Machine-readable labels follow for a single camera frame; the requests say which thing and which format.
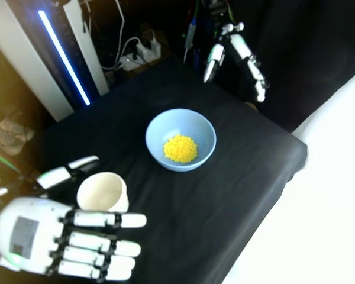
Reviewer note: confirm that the white paper cup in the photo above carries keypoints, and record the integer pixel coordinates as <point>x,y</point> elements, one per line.
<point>100,189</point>

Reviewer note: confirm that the yellow small beads pile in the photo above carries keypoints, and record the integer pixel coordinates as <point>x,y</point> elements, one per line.
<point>180,148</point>

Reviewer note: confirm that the light blue bowl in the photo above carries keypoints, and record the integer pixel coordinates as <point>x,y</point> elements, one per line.
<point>195,127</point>

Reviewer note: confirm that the grey patterned shoe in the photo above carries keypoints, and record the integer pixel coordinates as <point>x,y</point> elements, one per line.
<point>9,136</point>

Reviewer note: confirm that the white computer tower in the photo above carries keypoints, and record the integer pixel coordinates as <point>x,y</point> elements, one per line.
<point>17,59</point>

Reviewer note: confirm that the blue light strip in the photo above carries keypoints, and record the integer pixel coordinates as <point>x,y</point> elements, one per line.
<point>62,56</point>

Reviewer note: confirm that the white power strip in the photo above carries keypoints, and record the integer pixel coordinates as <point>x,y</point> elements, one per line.
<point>130,62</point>

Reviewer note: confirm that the black table cloth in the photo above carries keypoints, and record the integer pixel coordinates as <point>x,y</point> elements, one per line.
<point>225,192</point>

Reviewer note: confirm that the small white plug charger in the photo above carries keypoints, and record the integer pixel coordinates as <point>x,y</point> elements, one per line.
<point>142,51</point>

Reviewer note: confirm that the tall white plug charger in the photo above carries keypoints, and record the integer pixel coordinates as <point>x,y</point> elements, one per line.
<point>155,48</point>

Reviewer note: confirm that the blue hanging object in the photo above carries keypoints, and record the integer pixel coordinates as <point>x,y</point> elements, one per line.
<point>197,57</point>

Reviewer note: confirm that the white hanging adapter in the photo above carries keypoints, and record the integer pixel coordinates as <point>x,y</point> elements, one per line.
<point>191,35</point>

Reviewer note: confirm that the brown wooden piece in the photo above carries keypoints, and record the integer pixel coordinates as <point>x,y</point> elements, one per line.
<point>252,106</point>

